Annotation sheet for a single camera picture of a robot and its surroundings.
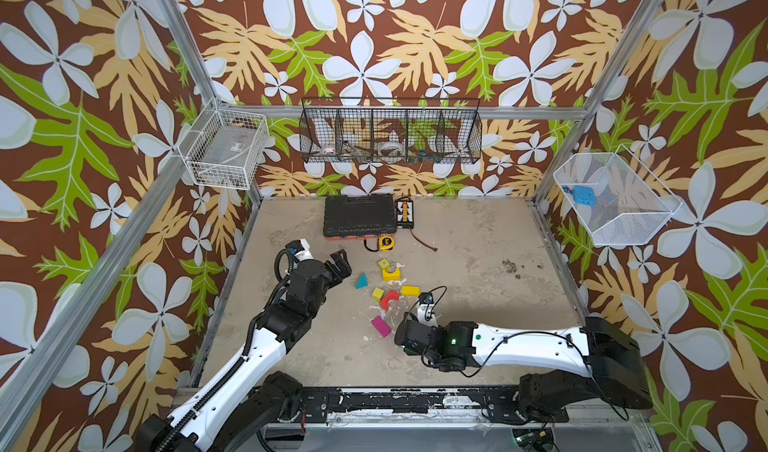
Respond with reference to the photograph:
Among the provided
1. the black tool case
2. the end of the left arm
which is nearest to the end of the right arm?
the end of the left arm

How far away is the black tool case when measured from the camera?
1065 mm

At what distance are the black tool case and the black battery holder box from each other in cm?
2
